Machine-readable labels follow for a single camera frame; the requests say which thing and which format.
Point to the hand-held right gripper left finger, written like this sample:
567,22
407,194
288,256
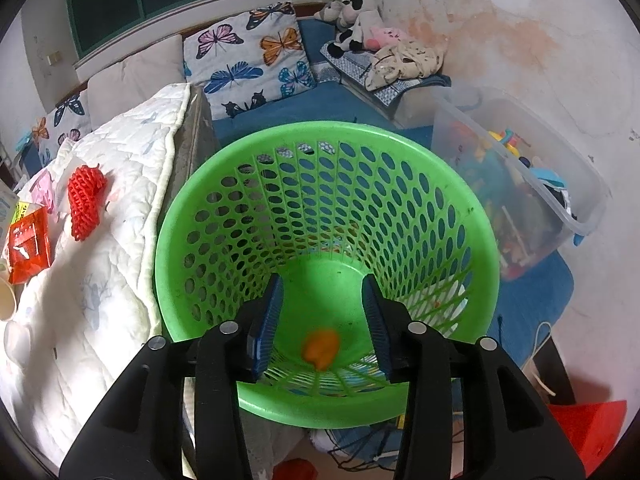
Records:
267,330

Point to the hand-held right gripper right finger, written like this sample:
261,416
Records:
377,330

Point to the small orange wrapper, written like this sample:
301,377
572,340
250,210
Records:
321,349

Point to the green plastic basket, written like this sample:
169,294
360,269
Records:
320,133

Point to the orange snack packet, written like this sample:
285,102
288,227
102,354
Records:
30,245

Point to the assorted toys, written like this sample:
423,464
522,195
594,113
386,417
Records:
505,220

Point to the white quilted blanket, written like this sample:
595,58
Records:
110,270

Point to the grey mattress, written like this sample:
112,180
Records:
200,125

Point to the clear plastic storage box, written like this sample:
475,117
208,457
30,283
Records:
450,125

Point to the red foam fruit net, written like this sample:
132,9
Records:
85,200

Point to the red plastic stool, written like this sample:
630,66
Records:
590,430

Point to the paper cup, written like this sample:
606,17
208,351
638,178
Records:
6,300

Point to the pink packet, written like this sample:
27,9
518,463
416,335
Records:
42,190

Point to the pile of folded clothes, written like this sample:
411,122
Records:
345,65

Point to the floral cloth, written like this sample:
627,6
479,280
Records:
405,62

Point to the large butterfly print pillow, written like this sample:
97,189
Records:
240,60

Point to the beige pillow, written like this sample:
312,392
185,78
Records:
135,85

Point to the pink plush toy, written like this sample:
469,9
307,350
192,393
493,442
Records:
390,35

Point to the small butterfly print pillow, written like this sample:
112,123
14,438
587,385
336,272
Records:
65,115

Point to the teal plastic item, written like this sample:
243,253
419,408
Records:
23,141

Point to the black white plush cow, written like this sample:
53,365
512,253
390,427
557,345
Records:
357,10

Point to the grey plush toy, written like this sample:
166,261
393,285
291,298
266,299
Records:
330,10

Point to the wall outlet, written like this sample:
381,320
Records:
55,58

